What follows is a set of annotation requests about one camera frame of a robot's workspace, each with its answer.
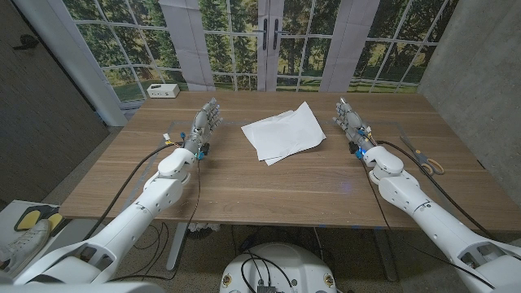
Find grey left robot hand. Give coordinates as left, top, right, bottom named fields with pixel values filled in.
left=182, top=97, right=224, bottom=155

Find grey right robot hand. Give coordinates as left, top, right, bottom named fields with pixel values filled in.
left=332, top=96, right=377, bottom=158

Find grey orange handled scissors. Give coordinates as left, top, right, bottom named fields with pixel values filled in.
left=399, top=135, right=445, bottom=177

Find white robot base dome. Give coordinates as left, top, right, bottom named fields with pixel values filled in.
left=219, top=243, right=338, bottom=293

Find white paper sheet underneath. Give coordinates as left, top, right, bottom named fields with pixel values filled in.
left=240, top=110, right=315, bottom=167

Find white power strip box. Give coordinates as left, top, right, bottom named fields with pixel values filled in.
left=147, top=83, right=181, bottom=99

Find large white paper sheet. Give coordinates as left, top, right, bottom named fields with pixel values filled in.
left=251, top=101, right=327, bottom=162

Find printed window forest backdrop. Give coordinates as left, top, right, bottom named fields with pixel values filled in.
left=11, top=0, right=461, bottom=127

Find white table leg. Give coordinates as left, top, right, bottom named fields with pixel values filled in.
left=165, top=222, right=189, bottom=272

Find grey table leg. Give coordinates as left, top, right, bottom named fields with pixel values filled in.
left=373, top=228, right=399, bottom=282

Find yellow black foot pedal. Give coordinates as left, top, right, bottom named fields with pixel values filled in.
left=14, top=204, right=64, bottom=236

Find white sneaker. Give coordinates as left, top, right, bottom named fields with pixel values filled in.
left=0, top=218, right=53, bottom=274

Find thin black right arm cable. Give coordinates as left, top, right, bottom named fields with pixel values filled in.
left=359, top=157, right=497, bottom=291

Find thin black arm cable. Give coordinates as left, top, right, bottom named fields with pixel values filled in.
left=107, top=158, right=203, bottom=282
left=359, top=157, right=497, bottom=291

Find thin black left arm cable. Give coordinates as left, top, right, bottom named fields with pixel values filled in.
left=107, top=158, right=203, bottom=282

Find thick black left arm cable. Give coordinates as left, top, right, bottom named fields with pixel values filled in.
left=82, top=142, right=185, bottom=241

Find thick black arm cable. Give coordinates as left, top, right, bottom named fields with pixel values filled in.
left=376, top=140, right=497, bottom=240
left=82, top=142, right=185, bottom=241

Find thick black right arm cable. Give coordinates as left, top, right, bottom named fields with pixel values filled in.
left=376, top=140, right=497, bottom=240

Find black door handle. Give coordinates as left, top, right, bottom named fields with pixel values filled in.
left=12, top=34, right=41, bottom=51

